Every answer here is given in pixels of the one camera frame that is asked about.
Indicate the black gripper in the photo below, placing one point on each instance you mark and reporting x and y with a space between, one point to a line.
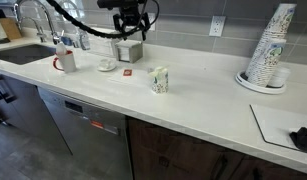
131 18

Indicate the short patterned paper cup stack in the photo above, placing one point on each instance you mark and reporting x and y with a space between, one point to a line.
268 63

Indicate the tall patterned paper cup stack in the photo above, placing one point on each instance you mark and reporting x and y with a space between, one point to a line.
276 26

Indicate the stack of white cup lids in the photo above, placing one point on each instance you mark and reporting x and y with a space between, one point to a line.
279 77

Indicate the stack of white paper towels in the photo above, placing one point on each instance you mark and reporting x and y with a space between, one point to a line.
99 45

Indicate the small white teacup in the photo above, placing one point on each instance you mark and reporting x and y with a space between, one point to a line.
105 63

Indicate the small red packet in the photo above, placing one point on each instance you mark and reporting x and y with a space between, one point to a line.
127 72

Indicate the white saucer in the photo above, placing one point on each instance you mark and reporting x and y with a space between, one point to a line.
106 68

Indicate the clear plastic bottle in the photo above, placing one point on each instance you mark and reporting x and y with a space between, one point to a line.
83 40

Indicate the white paper towel sheet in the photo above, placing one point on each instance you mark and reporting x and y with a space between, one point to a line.
133 78

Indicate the blue sponge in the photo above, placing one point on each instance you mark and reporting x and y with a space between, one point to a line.
67 41

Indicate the tall chrome faucet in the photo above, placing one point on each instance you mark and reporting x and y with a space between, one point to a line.
49 20

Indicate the small chrome faucet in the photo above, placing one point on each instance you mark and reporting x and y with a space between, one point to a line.
39 31

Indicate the stainless steel dishwasher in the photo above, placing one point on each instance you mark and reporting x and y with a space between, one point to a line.
89 133

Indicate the wooden cutting board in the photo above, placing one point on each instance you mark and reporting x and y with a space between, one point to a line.
10 28

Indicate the white round tray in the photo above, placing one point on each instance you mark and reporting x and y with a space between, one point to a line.
246 85

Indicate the dark brown wooden cabinet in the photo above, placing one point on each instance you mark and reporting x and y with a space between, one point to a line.
179 156

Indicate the white mat with black edge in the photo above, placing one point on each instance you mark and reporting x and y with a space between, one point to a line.
276 123

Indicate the black cloth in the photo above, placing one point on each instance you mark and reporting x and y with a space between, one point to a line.
303 138

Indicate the white wall outlet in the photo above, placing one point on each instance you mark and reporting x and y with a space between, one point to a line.
152 25
217 26

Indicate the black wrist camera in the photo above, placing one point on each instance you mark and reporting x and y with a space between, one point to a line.
118 3

